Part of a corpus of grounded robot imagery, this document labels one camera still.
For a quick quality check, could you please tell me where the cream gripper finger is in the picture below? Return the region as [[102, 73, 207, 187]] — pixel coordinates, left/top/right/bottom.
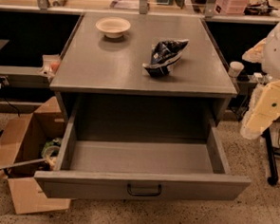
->
[[242, 39, 266, 64]]

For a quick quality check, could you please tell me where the blue chip bag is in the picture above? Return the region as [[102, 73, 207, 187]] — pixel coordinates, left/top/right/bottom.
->
[[142, 40, 189, 78]]

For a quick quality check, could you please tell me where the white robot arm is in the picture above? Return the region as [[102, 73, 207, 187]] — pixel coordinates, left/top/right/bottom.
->
[[240, 22, 280, 140]]

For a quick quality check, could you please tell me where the grey drawer cabinet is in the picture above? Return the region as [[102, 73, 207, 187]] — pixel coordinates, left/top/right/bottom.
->
[[47, 7, 243, 130]]

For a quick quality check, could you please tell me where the open grey top drawer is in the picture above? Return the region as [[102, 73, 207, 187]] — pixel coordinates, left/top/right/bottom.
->
[[35, 94, 250, 200]]

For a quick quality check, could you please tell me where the plastic bag with red item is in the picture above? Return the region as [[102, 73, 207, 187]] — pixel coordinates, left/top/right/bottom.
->
[[38, 54, 61, 78]]

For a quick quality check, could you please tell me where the white lidded bottle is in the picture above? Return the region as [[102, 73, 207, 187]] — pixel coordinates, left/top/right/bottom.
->
[[228, 61, 244, 78]]

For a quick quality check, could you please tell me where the pink storage box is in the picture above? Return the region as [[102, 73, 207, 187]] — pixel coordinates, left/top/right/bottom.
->
[[215, 0, 250, 15]]

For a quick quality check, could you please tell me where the black stand leg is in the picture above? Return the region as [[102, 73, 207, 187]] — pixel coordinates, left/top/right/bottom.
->
[[262, 128, 279, 186]]

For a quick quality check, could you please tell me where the white paper bowl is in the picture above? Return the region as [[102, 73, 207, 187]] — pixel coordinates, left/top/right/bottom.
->
[[96, 17, 131, 38]]

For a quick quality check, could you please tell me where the tape roll in box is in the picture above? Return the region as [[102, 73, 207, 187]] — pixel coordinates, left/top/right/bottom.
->
[[41, 138, 62, 169]]

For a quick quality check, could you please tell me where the open cardboard box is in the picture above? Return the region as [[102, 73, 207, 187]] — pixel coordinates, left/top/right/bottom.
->
[[0, 96, 71, 215]]

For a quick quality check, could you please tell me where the grey reacher grabber tool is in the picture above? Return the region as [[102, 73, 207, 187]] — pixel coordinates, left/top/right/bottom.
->
[[0, 155, 49, 196]]

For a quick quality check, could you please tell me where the black drawer handle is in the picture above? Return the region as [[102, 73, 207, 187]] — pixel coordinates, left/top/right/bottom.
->
[[126, 183, 162, 197]]

